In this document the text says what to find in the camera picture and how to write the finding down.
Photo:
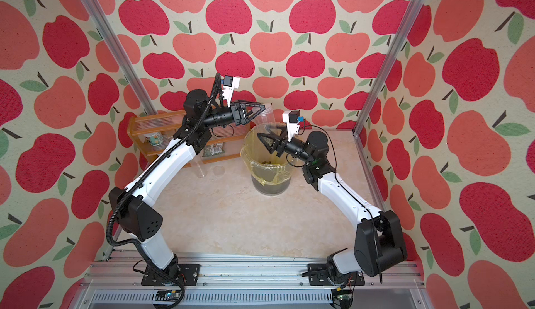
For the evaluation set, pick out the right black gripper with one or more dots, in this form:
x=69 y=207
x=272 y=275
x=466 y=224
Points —
x=281 y=147

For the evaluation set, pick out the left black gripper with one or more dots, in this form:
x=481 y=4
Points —
x=240 y=118

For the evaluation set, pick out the short clear jar with beans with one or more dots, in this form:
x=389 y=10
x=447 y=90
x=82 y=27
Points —
x=265 y=121

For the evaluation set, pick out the tall clear jar with beans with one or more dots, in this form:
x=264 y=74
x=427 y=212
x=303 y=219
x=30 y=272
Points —
x=199 y=167

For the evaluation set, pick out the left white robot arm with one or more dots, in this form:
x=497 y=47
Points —
x=134 y=219

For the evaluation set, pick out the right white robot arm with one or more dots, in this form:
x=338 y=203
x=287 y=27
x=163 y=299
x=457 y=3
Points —
x=379 y=242

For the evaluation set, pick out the grey bin with yellow bag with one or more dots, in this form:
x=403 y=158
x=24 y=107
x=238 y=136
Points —
x=271 y=175

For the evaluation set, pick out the green packet on shelf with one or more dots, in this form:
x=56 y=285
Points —
x=213 y=150

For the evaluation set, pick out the white printed cup on shelf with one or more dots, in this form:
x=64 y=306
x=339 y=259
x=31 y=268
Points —
x=154 y=139

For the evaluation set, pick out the small circuit board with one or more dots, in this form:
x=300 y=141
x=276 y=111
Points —
x=168 y=295

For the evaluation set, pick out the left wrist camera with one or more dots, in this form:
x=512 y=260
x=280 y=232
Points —
x=228 y=85

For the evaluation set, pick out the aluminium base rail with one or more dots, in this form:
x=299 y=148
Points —
x=236 y=281

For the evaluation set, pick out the left aluminium frame post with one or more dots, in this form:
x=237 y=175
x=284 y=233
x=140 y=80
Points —
x=98 y=16

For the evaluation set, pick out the aluminium frame post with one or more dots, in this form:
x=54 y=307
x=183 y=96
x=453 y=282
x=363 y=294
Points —
x=98 y=16
x=399 y=40

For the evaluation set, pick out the right aluminium frame post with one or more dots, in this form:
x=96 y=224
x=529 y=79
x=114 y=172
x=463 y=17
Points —
x=399 y=40

